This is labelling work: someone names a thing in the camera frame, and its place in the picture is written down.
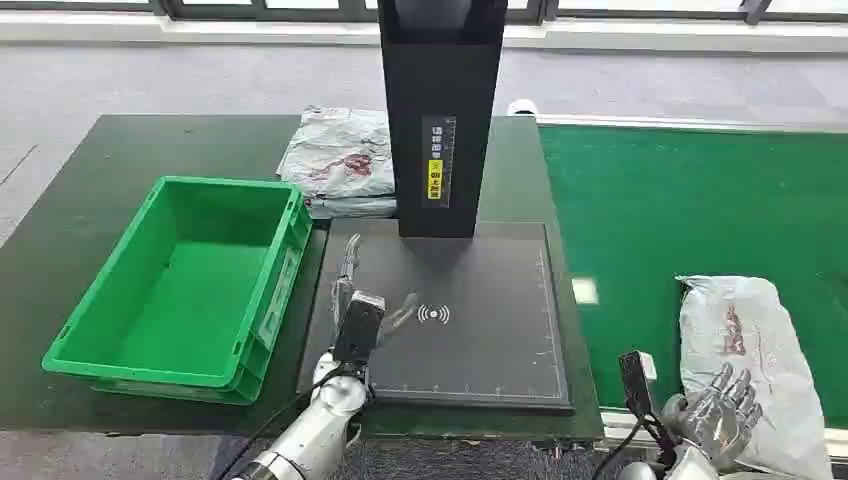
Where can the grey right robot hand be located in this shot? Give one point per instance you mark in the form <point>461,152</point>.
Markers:
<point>715,417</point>

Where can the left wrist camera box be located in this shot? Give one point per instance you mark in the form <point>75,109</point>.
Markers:
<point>358,328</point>

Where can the black scanner stand with base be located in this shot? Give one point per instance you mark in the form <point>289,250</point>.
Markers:
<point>437,99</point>

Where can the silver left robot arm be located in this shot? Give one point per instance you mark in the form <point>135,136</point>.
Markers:
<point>318,430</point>

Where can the aluminium conveyor frame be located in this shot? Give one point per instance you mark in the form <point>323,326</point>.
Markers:
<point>662,122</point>

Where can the flat grey parcel bag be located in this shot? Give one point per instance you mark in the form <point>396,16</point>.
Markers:
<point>351,207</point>

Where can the grey parcel bag red print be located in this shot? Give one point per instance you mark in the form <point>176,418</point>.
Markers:
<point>338,152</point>

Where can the dark window frame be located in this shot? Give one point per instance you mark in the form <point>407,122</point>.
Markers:
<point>212,10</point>

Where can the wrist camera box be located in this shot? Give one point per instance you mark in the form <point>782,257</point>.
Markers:
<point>636,384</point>
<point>358,328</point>

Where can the green plastic crate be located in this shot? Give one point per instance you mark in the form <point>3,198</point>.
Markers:
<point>199,298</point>

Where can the white conveyor end cap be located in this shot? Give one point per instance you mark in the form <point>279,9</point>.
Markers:
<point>522,107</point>

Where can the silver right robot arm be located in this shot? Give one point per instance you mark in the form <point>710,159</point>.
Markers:
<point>689,467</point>

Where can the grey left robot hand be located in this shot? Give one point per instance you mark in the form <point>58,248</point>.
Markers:
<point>349,265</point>

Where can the grey parcel bag red logo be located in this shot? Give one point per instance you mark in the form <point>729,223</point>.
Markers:
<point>742,318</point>

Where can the green conveyor belt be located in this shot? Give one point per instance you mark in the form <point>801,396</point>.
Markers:
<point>662,199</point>

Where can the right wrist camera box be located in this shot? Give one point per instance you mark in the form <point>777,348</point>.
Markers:
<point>636,384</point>

